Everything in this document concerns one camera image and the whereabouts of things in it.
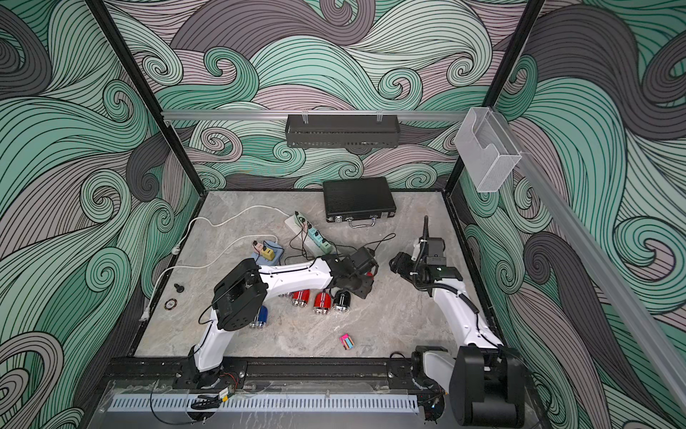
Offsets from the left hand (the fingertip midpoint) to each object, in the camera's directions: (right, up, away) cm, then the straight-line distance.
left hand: (367, 283), depth 87 cm
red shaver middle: (-15, -5, -3) cm, 16 cm away
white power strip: (-20, +13, +11) cm, 26 cm away
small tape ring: (-66, -7, 0) cm, 67 cm away
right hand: (+9, +6, -2) cm, 11 cm away
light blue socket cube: (-32, +9, +10) cm, 35 cm away
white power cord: (-75, +9, +17) cm, 77 cm away
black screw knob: (-64, -2, +2) cm, 64 cm away
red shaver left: (-22, -4, -2) cm, 23 cm away
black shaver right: (-8, -5, -2) cm, 10 cm away
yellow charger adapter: (-35, +9, +5) cm, 36 cm away
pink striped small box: (-7, -14, -10) cm, 19 cm away
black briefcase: (0, +29, +30) cm, 41 cm away
